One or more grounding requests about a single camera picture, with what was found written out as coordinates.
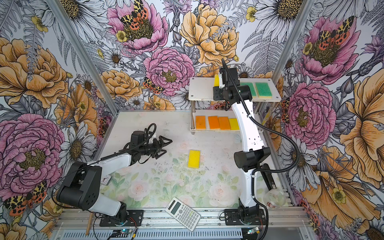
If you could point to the orange top sponge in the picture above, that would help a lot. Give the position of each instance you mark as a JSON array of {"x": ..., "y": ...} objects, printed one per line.
[{"x": 224, "y": 123}]

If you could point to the green circuit board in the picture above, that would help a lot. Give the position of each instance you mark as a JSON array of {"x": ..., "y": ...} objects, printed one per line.
[{"x": 124, "y": 233}]

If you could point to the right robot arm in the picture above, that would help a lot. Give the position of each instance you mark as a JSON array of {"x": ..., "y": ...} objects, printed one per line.
[{"x": 254, "y": 151}]

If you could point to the aluminium front rail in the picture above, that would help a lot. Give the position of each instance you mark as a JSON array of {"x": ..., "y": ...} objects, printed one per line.
[{"x": 158, "y": 218}]

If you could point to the yellow top stack sponge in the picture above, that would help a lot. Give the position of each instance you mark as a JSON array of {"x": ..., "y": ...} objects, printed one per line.
[{"x": 217, "y": 80}]

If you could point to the green scouring sponge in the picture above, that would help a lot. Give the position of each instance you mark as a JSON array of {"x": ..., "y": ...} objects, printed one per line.
[{"x": 263, "y": 90}]

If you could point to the orange sponge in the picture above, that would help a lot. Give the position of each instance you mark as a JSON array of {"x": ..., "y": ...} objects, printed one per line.
[
  {"x": 224, "y": 123},
  {"x": 214, "y": 123},
  {"x": 200, "y": 123}
]

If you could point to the wooden stick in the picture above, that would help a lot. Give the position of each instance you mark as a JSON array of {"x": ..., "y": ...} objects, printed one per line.
[{"x": 89, "y": 224}]

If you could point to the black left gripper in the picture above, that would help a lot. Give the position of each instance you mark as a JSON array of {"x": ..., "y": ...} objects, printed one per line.
[{"x": 158, "y": 147}]

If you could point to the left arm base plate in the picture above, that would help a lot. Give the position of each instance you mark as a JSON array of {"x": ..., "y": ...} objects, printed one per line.
[{"x": 133, "y": 218}]

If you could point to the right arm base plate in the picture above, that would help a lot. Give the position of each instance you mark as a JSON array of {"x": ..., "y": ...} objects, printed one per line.
[{"x": 232, "y": 217}]

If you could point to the small analog clock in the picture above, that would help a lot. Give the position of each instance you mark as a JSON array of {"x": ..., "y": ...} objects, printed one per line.
[{"x": 106, "y": 180}]

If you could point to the white two-tier shelf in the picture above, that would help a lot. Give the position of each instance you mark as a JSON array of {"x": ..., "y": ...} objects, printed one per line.
[{"x": 201, "y": 89}]

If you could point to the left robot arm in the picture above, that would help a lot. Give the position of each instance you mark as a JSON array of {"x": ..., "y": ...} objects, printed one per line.
[{"x": 81, "y": 186}]

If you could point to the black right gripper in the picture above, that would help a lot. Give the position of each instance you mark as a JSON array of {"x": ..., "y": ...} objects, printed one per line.
[{"x": 216, "y": 96}]

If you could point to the white scientific calculator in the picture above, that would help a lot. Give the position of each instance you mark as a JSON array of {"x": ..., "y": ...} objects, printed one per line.
[{"x": 184, "y": 214}]

